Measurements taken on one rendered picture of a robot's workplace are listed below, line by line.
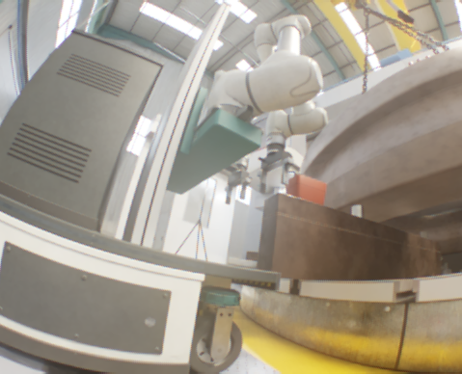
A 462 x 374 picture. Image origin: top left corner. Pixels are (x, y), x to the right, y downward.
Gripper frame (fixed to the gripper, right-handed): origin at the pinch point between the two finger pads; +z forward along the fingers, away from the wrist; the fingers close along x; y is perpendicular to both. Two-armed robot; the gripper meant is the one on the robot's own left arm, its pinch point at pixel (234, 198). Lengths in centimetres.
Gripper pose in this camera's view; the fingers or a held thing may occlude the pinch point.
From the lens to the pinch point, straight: 112.6
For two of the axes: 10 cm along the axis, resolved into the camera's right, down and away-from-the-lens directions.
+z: -1.5, 9.1, -3.8
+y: 8.3, 3.2, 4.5
